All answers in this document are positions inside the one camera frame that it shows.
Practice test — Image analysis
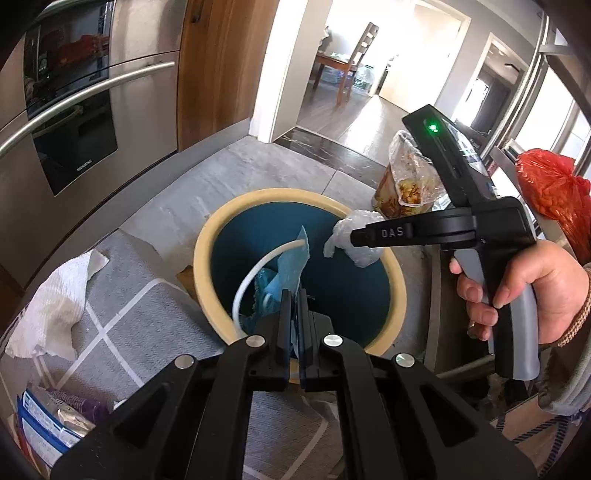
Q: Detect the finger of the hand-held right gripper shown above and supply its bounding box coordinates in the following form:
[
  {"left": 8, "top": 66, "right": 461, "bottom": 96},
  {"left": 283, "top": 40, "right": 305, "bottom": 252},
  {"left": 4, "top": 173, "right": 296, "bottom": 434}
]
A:
[{"left": 350, "top": 209, "right": 476, "bottom": 250}]

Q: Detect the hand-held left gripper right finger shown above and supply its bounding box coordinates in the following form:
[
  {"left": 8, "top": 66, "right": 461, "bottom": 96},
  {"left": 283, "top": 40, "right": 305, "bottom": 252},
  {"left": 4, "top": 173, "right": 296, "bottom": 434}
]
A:
[{"left": 297, "top": 289, "right": 539, "bottom": 480}]

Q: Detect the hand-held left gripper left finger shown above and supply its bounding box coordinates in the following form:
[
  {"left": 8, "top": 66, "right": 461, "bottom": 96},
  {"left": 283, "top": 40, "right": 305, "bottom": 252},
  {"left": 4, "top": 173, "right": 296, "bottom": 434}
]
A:
[{"left": 50, "top": 289, "right": 293, "bottom": 480}]

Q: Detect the white plastic bag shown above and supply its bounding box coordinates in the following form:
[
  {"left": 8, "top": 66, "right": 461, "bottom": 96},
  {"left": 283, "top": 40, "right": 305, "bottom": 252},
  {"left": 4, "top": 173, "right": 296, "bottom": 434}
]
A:
[{"left": 322, "top": 210, "right": 384, "bottom": 268}]

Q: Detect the blue face mask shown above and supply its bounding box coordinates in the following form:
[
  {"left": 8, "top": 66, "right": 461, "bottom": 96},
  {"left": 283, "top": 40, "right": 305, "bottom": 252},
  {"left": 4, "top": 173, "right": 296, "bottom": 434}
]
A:
[{"left": 233, "top": 225, "right": 311, "bottom": 340}]

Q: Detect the blue bin with beige rim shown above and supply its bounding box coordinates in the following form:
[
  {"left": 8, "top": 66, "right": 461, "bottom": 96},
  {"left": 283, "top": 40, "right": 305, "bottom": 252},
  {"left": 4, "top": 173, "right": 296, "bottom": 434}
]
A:
[{"left": 193, "top": 188, "right": 408, "bottom": 356}]

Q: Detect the person's right forearm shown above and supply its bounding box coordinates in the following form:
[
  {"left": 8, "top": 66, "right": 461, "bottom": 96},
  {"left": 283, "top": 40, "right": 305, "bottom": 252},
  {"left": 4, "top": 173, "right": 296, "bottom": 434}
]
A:
[{"left": 579, "top": 263, "right": 591, "bottom": 324}]

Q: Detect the person's right hand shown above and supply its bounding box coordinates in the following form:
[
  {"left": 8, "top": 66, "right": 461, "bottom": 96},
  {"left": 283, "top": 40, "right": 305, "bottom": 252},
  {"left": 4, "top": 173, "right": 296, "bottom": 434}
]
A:
[{"left": 449, "top": 240, "right": 591, "bottom": 347}]

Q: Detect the clear bag of food scraps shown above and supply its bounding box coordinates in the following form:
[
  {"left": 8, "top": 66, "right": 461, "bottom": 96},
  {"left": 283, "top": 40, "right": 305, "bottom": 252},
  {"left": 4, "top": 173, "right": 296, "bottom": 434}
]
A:
[{"left": 373, "top": 130, "right": 451, "bottom": 220}]

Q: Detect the red plastic bag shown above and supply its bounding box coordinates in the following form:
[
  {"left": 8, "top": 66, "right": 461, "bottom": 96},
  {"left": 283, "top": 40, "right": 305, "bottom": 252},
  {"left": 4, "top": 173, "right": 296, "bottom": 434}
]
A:
[{"left": 515, "top": 148, "right": 591, "bottom": 259}]

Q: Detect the metal framed glass door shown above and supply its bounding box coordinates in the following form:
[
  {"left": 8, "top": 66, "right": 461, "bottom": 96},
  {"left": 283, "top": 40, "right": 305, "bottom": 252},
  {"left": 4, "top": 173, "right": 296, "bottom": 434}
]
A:
[{"left": 471, "top": 14, "right": 591, "bottom": 217}]

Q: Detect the grey checked floor mat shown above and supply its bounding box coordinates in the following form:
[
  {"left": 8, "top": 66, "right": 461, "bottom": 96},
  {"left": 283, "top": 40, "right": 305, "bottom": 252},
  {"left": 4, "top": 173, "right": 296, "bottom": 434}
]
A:
[{"left": 0, "top": 228, "right": 352, "bottom": 480}]

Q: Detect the purple foil packet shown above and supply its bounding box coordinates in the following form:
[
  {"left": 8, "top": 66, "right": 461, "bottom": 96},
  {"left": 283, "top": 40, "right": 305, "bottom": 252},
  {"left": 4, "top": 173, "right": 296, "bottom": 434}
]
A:
[{"left": 44, "top": 389, "right": 114, "bottom": 428}]

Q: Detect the crumpled white paper towel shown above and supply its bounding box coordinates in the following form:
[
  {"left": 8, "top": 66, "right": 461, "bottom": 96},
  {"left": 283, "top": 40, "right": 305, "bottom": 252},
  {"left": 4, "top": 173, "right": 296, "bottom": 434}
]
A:
[{"left": 4, "top": 250, "right": 110, "bottom": 361}]

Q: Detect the wooden cabinet panel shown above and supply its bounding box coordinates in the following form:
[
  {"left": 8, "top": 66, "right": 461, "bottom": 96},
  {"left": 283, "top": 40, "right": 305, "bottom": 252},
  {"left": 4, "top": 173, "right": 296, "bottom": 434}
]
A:
[{"left": 178, "top": 0, "right": 282, "bottom": 153}]

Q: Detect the stainless steel oven column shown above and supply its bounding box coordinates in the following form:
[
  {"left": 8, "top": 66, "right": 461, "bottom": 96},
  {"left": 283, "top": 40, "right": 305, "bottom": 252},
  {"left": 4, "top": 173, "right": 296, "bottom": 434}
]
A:
[{"left": 0, "top": 0, "right": 185, "bottom": 287}]

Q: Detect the blue and white packet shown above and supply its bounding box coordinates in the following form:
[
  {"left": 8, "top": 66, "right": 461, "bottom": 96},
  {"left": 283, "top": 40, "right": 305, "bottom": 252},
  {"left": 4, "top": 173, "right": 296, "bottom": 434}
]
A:
[{"left": 16, "top": 387, "right": 93, "bottom": 462}]

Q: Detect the braided brown bracelet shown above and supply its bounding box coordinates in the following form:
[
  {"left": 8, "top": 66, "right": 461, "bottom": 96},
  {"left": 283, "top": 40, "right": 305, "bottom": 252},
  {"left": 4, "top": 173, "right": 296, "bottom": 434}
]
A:
[{"left": 556, "top": 293, "right": 591, "bottom": 348}]

